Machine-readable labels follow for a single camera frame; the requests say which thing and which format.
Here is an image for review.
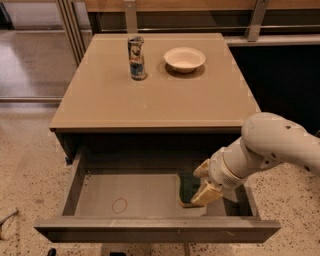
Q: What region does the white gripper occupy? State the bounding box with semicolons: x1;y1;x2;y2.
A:
191;147;246;206

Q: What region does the green yellow sponge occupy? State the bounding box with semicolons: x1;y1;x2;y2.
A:
177;172;201;208

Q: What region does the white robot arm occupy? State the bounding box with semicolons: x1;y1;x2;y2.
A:
191;112;320;206

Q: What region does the beige drawer cabinet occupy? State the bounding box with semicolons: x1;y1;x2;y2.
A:
50;33;260;158

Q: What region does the open grey top drawer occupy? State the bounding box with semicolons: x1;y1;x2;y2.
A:
34;149;280;243

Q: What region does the red rubber band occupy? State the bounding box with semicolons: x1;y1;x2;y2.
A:
111;198;128;214

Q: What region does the white paper bowl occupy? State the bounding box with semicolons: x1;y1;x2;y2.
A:
164;47;206;74

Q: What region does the blue white drink can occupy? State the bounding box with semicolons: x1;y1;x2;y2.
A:
127;35;146;81

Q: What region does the black caster wheel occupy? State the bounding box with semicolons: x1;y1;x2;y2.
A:
47;248;57;256

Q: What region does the metal railing frame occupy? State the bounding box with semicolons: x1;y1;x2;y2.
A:
52;0;320;61

